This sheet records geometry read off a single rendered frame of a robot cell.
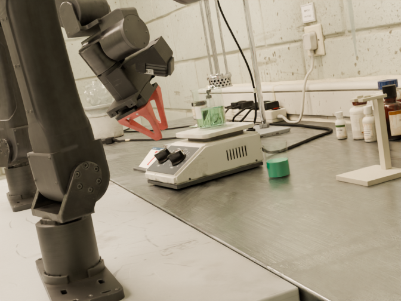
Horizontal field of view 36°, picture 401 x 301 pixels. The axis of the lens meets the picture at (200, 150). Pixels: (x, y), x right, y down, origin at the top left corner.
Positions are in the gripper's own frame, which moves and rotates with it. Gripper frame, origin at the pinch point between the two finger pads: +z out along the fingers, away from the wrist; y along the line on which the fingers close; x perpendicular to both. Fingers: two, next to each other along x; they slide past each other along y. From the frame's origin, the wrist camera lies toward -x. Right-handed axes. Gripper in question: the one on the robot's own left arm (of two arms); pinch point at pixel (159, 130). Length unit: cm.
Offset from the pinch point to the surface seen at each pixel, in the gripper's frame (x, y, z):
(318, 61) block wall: -8, 71, 29
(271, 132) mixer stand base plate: 4, 46, 31
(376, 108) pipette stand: -36.0, -2.3, 11.8
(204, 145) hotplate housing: -4.1, 2.4, 7.4
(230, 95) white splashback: 37, 103, 38
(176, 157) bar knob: 0.9, 0.2, 6.2
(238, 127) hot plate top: -8.7, 8.9, 9.9
